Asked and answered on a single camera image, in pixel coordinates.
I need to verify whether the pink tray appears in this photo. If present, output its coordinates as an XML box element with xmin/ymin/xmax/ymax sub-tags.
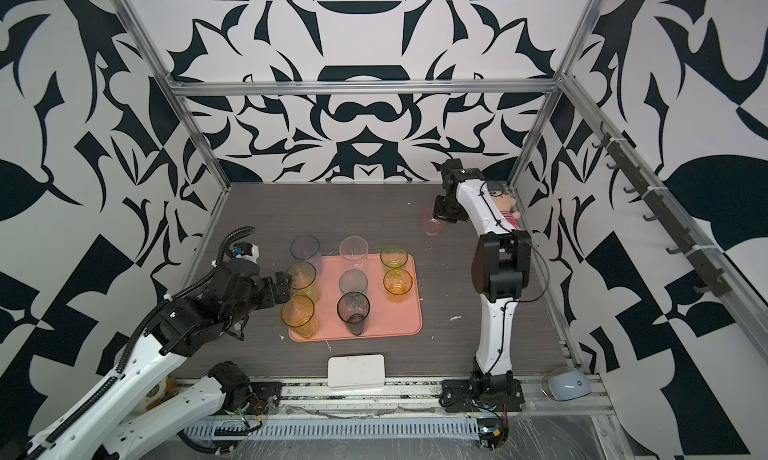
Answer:
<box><xmin>287</xmin><ymin>254</ymin><xmax>422</xmax><ymax>342</ymax></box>

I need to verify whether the brown white plush toy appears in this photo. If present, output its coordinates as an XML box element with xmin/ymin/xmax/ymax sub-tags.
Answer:
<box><xmin>142</xmin><ymin>376</ymin><xmax>177</xmax><ymax>411</ymax></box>

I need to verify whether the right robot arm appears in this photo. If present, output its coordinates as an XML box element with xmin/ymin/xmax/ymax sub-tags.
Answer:
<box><xmin>433</xmin><ymin>159</ymin><xmax>532</xmax><ymax>395</ymax></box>

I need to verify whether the yellow short glass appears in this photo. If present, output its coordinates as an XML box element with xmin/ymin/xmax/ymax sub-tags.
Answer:
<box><xmin>383</xmin><ymin>268</ymin><xmax>414</xmax><ymax>303</ymax></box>

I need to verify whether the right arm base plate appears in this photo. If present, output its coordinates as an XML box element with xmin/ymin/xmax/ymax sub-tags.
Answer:
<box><xmin>438</xmin><ymin>377</ymin><xmax>525</xmax><ymax>413</ymax></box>

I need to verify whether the grey white dish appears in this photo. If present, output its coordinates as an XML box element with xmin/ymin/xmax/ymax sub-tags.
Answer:
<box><xmin>540</xmin><ymin>367</ymin><xmax>592</xmax><ymax>402</ymax></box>

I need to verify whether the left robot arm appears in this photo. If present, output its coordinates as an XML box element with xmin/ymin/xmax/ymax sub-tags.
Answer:
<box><xmin>1</xmin><ymin>257</ymin><xmax>293</xmax><ymax>459</ymax></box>

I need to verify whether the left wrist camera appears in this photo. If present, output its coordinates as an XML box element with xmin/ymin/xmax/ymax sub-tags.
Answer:
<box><xmin>230</xmin><ymin>241</ymin><xmax>260</xmax><ymax>264</ymax></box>

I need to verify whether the amber tall glass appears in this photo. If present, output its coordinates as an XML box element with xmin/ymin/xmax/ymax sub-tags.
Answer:
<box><xmin>280</xmin><ymin>295</ymin><xmax>319</xmax><ymax>339</ymax></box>

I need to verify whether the green small glass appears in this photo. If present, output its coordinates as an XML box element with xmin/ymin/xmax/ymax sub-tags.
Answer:
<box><xmin>380</xmin><ymin>244</ymin><xmax>409</xmax><ymax>272</ymax></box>

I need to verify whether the pink glass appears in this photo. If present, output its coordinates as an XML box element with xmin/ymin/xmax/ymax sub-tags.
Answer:
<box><xmin>421</xmin><ymin>206</ymin><xmax>446</xmax><ymax>237</ymax></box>

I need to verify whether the blue-purple glass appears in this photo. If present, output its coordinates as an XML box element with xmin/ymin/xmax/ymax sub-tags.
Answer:
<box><xmin>290</xmin><ymin>235</ymin><xmax>323</xmax><ymax>276</ymax></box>

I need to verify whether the white cable duct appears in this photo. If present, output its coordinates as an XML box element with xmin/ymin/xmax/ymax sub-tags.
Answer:
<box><xmin>185</xmin><ymin>417</ymin><xmax>481</xmax><ymax>442</ymax></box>

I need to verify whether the white box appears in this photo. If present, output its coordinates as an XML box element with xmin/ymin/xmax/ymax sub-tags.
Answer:
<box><xmin>327</xmin><ymin>354</ymin><xmax>386</xmax><ymax>391</ymax></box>

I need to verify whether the dark grey glass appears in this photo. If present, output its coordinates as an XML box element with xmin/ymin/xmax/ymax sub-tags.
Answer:
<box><xmin>336</xmin><ymin>292</ymin><xmax>371</xmax><ymax>336</ymax></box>

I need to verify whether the yellow-green glass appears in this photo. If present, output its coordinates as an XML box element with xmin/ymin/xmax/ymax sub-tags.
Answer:
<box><xmin>287</xmin><ymin>262</ymin><xmax>321</xmax><ymax>303</ymax></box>

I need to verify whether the wall hook rail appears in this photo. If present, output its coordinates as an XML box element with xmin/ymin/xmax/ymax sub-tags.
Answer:
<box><xmin>594</xmin><ymin>133</ymin><xmax>735</xmax><ymax>298</ymax></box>

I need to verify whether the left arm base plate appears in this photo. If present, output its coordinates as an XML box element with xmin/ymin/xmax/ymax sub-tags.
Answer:
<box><xmin>242</xmin><ymin>381</ymin><xmax>283</xmax><ymax>415</ymax></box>

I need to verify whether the pink plush doll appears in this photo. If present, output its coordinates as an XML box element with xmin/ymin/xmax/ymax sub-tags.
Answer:
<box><xmin>486</xmin><ymin>181</ymin><xmax>521</xmax><ymax>230</ymax></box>

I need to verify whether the teal glass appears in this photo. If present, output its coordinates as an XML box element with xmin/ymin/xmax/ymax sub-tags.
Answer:
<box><xmin>338</xmin><ymin>270</ymin><xmax>368</xmax><ymax>295</ymax></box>

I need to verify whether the clear tall glass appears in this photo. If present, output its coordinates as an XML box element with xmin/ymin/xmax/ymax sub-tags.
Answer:
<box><xmin>339</xmin><ymin>236</ymin><xmax>369</xmax><ymax>270</ymax></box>

